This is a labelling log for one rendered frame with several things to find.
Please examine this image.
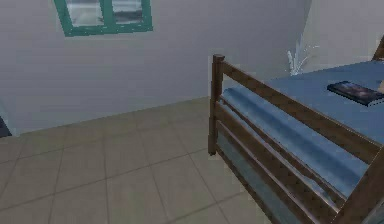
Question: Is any pale white house plant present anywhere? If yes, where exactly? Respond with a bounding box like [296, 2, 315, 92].
[286, 33, 320, 77]

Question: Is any brown wooden bed blue cover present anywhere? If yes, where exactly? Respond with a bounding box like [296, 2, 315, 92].
[207, 35, 384, 224]

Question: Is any green framed window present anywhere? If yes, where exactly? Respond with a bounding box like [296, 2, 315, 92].
[53, 0, 154, 38]

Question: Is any black book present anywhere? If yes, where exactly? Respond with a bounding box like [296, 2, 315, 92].
[326, 80, 384, 108]

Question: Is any dark grey object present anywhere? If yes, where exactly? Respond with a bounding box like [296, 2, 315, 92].
[0, 115, 13, 139]

